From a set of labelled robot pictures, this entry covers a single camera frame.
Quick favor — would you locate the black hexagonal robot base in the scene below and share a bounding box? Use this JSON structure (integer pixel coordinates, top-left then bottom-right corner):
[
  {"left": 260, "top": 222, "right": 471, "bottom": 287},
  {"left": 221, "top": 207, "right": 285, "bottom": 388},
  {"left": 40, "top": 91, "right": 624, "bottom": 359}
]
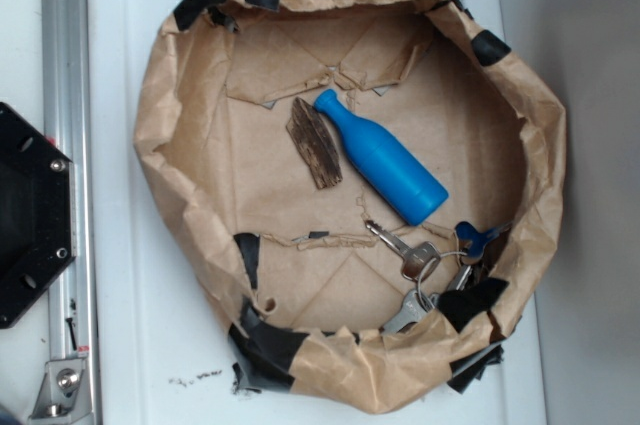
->
[{"left": 1, "top": 103, "right": 75, "bottom": 329}]

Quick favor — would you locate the blue plastic bottle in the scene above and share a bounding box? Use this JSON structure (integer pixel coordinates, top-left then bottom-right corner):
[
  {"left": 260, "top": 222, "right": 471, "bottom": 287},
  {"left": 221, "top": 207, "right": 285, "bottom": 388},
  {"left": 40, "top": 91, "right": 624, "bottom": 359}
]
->
[{"left": 314, "top": 90, "right": 449, "bottom": 226}]

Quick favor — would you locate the dark wooden bark piece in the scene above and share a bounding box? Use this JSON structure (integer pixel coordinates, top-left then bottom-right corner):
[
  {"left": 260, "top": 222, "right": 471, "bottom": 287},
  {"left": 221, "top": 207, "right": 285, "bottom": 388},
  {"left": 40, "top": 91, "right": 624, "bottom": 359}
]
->
[{"left": 286, "top": 97, "right": 343, "bottom": 189}]

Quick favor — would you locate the brown paper bag basket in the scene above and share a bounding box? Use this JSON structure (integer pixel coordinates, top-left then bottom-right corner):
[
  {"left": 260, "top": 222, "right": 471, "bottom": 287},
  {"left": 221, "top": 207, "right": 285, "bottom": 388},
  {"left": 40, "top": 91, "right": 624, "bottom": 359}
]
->
[{"left": 134, "top": 0, "right": 566, "bottom": 414}]

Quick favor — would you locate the silver key pointing up-left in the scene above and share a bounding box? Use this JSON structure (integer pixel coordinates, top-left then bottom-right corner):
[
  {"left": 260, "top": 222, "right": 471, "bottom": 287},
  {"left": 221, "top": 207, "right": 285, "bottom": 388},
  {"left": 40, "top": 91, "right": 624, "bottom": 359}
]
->
[{"left": 365, "top": 220, "right": 441, "bottom": 281}]

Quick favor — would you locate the blue-headed key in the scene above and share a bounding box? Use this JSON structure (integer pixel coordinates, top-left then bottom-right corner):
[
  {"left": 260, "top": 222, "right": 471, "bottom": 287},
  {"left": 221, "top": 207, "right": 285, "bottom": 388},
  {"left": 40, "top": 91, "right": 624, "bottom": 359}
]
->
[{"left": 454, "top": 221, "right": 512, "bottom": 259}]

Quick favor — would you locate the silver key at bottom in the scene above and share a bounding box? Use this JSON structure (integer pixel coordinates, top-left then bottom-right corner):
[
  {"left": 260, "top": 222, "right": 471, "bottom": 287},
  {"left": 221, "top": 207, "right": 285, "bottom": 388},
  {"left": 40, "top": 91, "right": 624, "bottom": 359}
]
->
[{"left": 380, "top": 290, "right": 435, "bottom": 334}]

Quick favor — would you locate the metal key ring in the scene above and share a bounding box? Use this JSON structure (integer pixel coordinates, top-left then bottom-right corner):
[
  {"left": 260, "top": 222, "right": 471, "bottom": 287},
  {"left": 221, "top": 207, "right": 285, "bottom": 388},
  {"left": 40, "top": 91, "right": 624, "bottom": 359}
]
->
[{"left": 415, "top": 249, "right": 467, "bottom": 299}]

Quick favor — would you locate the aluminium extrusion rail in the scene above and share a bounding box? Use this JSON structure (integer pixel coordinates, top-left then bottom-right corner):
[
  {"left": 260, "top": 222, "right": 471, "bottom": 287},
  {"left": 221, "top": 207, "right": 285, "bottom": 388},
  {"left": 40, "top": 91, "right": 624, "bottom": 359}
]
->
[{"left": 42, "top": 0, "right": 102, "bottom": 424}]

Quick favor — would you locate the metal corner bracket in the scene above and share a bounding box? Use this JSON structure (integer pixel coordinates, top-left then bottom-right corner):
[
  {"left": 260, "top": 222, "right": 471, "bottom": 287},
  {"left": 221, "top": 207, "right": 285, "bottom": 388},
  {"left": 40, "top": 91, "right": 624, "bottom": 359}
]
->
[{"left": 28, "top": 358, "right": 93, "bottom": 424}]

